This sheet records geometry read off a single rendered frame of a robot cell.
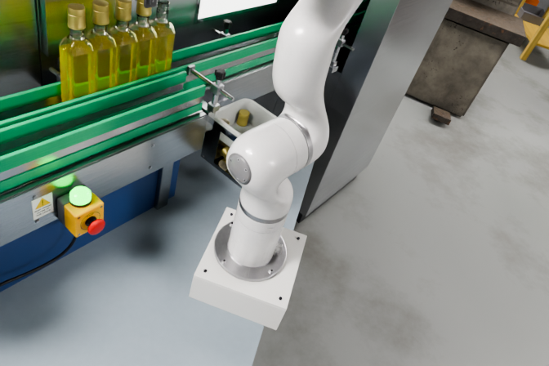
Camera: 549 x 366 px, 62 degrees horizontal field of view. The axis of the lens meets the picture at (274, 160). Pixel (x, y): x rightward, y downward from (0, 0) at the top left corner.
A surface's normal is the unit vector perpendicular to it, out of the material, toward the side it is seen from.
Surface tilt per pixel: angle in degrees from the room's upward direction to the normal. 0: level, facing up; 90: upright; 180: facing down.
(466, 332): 0
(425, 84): 90
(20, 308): 0
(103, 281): 0
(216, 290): 90
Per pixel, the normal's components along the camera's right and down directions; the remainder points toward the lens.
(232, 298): -0.25, 0.57
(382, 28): -0.62, 0.37
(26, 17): 0.75, 0.55
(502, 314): 0.25, -0.75
